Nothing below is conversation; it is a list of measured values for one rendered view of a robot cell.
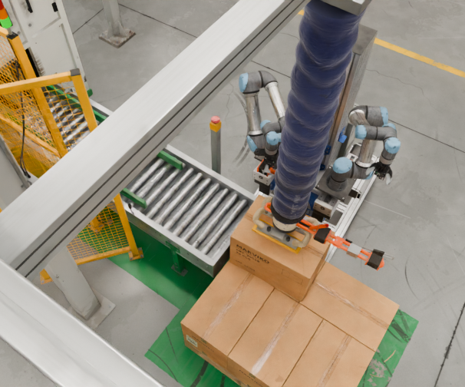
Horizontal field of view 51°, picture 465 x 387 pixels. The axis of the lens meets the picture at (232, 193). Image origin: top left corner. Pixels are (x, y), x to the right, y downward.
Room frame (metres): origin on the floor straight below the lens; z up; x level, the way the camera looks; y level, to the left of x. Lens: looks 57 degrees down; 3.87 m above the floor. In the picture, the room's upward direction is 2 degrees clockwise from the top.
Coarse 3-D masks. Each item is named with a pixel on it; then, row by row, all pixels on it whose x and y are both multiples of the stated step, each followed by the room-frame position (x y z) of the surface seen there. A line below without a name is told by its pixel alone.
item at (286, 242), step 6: (264, 222) 1.61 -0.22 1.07; (252, 228) 1.56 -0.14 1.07; (258, 228) 1.56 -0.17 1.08; (264, 228) 1.56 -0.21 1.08; (270, 228) 1.55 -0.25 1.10; (264, 234) 1.52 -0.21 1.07; (270, 234) 1.52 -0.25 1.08; (288, 234) 1.52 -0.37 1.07; (276, 240) 1.48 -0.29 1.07; (282, 240) 1.48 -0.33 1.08; (288, 240) 1.47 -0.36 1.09; (300, 240) 1.48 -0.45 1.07; (288, 246) 1.44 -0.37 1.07; (294, 246) 1.43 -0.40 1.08; (294, 252) 1.40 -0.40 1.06
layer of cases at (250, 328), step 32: (224, 288) 1.36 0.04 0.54; (256, 288) 1.36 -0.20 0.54; (320, 288) 1.38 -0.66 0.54; (352, 288) 1.39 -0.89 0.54; (192, 320) 1.11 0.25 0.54; (224, 320) 1.12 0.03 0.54; (256, 320) 1.13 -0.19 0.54; (288, 320) 1.13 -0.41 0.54; (320, 320) 1.14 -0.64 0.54; (352, 320) 1.15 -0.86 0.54; (384, 320) 1.16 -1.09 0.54; (224, 352) 0.90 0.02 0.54; (256, 352) 0.91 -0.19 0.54; (288, 352) 0.91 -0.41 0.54; (320, 352) 0.92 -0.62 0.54; (352, 352) 0.93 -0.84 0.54; (256, 384) 0.74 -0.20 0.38; (288, 384) 0.71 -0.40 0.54; (320, 384) 0.72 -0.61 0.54; (352, 384) 0.72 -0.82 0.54
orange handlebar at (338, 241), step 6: (270, 204) 1.68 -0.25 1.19; (270, 210) 1.63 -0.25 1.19; (306, 222) 1.55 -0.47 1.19; (306, 228) 1.51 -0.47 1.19; (330, 234) 1.47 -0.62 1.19; (330, 240) 1.43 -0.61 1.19; (336, 240) 1.42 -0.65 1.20; (342, 240) 1.43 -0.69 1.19; (336, 246) 1.40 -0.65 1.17; (342, 246) 1.39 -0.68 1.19; (366, 252) 1.35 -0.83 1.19; (360, 258) 1.32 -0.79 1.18; (366, 258) 1.31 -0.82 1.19
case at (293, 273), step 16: (256, 208) 1.79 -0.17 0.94; (240, 224) 1.66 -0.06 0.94; (272, 224) 1.67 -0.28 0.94; (240, 240) 1.54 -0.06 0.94; (256, 240) 1.54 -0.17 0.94; (240, 256) 1.52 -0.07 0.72; (256, 256) 1.46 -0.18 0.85; (272, 256) 1.42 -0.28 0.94; (288, 256) 1.43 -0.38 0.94; (304, 256) 1.43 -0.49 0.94; (320, 256) 1.43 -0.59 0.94; (256, 272) 1.46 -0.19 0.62; (272, 272) 1.40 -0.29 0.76; (288, 272) 1.35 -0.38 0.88; (304, 272) 1.32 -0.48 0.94; (288, 288) 1.33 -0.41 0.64; (304, 288) 1.28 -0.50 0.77
